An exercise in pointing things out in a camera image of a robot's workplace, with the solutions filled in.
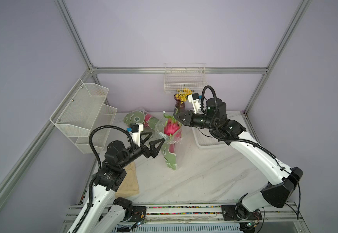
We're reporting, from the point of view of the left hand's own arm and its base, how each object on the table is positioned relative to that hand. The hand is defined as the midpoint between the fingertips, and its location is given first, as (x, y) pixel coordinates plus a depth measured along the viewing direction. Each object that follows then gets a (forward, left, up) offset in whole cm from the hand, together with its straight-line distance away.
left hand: (156, 138), depth 65 cm
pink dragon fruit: (+9, -7, -1) cm, 11 cm away
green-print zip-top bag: (-3, -8, -15) cm, 18 cm away
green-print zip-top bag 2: (+35, +14, -22) cm, 44 cm away
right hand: (+8, -9, +5) cm, 13 cm away
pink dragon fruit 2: (0, -7, -8) cm, 10 cm away
